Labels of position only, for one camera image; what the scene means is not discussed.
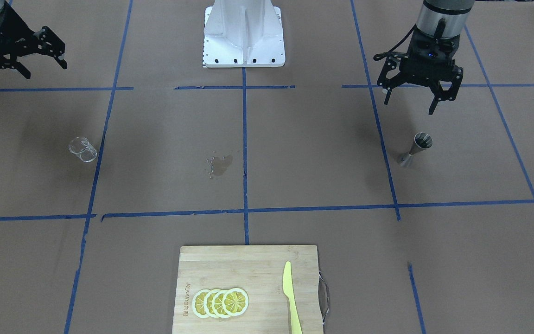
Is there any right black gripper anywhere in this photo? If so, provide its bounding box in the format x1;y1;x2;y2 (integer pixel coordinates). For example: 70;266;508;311
0;5;68;79

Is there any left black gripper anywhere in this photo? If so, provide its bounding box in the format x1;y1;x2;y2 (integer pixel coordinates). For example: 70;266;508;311
376;29;464;116

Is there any steel jigger shaker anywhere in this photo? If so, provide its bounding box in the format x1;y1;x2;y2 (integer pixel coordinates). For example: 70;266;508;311
397;132;433;167

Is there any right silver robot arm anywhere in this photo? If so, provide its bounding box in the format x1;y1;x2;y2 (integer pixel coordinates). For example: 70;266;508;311
0;0;68;79

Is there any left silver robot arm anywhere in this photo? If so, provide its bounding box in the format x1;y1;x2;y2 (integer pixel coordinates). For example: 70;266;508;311
373;0;475;115

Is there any yellow plastic knife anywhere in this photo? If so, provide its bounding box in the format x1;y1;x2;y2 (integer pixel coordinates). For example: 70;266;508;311
282;261;303;334

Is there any lemon slice one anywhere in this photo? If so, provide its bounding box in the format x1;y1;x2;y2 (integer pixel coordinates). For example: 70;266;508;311
222;288;249;316

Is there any lemon slice two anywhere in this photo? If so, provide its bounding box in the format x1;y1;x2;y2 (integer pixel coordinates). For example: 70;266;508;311
213;289;230;318

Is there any lemon slice four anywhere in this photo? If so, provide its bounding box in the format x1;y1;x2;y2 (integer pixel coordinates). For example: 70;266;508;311
192;289;210;319

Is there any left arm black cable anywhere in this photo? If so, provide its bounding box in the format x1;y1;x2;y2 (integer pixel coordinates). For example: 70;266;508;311
373;23;418;62

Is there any white camera stand pillar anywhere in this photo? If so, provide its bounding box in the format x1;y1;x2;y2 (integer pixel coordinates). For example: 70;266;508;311
202;0;286;68

